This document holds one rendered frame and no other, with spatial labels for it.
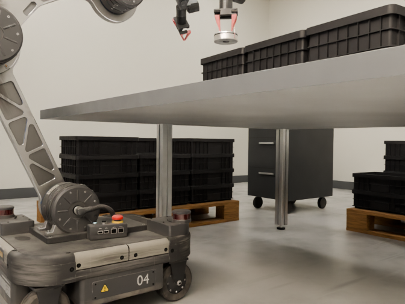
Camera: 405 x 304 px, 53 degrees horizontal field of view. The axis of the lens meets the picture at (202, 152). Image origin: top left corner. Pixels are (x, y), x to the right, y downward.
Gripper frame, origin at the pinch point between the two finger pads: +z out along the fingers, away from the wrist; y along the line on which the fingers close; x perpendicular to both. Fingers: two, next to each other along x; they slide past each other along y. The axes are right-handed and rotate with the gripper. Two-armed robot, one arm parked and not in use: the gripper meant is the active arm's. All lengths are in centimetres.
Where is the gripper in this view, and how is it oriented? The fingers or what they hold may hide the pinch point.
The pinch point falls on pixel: (225, 32)
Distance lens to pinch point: 183.6
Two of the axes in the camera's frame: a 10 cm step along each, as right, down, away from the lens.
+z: 0.0, 10.0, 0.0
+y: -9.9, 0.0, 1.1
